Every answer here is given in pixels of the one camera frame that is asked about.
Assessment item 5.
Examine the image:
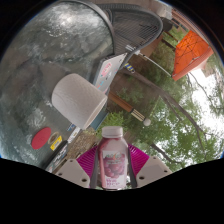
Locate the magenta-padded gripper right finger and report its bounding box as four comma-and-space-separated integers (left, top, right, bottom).
126, 143, 173, 189

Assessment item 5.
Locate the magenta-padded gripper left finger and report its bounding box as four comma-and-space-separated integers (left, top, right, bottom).
54, 143, 101, 189

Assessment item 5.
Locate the pink juice bottle white cap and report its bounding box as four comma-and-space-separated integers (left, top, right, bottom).
97, 125, 129, 192

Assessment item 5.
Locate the black laptop with stickers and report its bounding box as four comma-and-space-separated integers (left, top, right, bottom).
43, 126, 81, 172

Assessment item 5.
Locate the yellow square card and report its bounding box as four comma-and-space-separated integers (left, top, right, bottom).
49, 134, 63, 152

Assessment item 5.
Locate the green plant in blue pot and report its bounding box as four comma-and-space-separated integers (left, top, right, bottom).
89, 109, 130, 138

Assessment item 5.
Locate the flat round red coaster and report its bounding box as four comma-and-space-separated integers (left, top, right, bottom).
31, 126, 53, 150

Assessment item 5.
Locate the white ribbed cup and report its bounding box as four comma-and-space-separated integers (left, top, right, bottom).
51, 73, 109, 130

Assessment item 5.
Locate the yellow blue striped cone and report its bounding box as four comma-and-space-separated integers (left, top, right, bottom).
124, 63, 136, 75

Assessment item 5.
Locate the silver laptop with stickers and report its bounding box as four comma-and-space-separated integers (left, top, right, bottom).
91, 53, 128, 96

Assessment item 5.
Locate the orange canopy tent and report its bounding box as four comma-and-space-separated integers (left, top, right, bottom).
133, 30, 214, 82

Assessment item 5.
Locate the small round ring sticker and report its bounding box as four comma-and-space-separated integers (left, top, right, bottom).
48, 131, 59, 144

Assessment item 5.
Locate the wooden lamp post white globe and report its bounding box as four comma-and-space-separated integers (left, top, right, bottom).
107, 91, 152, 127

